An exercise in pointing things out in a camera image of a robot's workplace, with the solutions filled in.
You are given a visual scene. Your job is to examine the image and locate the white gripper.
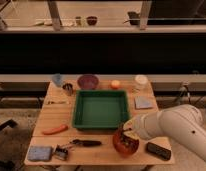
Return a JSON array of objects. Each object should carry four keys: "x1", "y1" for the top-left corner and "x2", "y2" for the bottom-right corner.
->
[{"x1": 123, "y1": 116, "x2": 150, "y2": 140}]

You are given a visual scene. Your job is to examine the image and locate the dark red grape bunch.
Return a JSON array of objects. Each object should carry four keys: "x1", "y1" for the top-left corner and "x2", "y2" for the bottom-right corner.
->
[{"x1": 120, "y1": 134, "x2": 136, "y2": 147}]

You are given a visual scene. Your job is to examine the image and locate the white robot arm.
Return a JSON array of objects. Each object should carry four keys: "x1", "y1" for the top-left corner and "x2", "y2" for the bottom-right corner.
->
[{"x1": 123, "y1": 104, "x2": 206, "y2": 162}]

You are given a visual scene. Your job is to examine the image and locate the purple bowl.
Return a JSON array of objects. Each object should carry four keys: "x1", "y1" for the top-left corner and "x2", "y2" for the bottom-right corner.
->
[{"x1": 77, "y1": 74, "x2": 99, "y2": 90}]

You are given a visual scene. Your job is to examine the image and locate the dark red background bowl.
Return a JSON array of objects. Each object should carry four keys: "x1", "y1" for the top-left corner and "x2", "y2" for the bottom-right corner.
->
[{"x1": 86, "y1": 16, "x2": 98, "y2": 26}]

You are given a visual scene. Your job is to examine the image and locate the grey blue cloth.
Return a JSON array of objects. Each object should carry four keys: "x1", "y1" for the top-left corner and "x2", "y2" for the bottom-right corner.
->
[{"x1": 134, "y1": 96, "x2": 153, "y2": 109}]

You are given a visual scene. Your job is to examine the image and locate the green plastic tray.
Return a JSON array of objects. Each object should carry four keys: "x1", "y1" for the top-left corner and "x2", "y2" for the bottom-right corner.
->
[{"x1": 72, "y1": 90, "x2": 130, "y2": 130}]

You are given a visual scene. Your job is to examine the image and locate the black remote control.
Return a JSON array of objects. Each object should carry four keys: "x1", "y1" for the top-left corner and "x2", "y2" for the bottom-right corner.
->
[{"x1": 146, "y1": 142, "x2": 171, "y2": 161}]

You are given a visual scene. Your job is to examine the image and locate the orange fruit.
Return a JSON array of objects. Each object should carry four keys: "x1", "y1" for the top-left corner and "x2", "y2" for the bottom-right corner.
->
[{"x1": 111, "y1": 80, "x2": 120, "y2": 90}]

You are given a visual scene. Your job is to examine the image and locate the orange carrot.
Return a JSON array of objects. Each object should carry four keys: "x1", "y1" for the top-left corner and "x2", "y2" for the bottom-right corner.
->
[{"x1": 41, "y1": 124, "x2": 68, "y2": 135}]

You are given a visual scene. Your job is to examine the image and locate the small metal grater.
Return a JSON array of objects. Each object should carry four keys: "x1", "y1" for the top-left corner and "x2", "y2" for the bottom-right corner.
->
[{"x1": 53, "y1": 145, "x2": 69, "y2": 161}]

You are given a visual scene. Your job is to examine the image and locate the small metal cup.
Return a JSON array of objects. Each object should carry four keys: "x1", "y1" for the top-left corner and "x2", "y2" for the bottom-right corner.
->
[{"x1": 63, "y1": 83, "x2": 73, "y2": 96}]

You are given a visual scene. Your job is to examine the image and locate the small wooden utensil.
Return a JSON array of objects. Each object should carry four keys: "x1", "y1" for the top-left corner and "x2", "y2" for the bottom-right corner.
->
[{"x1": 46, "y1": 101, "x2": 68, "y2": 105}]

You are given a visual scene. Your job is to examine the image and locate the blue plastic cup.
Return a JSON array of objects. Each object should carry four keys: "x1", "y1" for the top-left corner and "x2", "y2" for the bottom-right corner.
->
[{"x1": 52, "y1": 73, "x2": 64, "y2": 87}]

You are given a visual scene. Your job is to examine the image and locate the blue sponge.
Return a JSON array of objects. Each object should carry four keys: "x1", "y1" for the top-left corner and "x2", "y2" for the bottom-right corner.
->
[{"x1": 27, "y1": 146, "x2": 53, "y2": 162}]

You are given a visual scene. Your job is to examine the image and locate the background small jar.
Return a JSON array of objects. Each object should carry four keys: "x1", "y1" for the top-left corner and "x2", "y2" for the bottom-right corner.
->
[{"x1": 75, "y1": 16, "x2": 82, "y2": 26}]

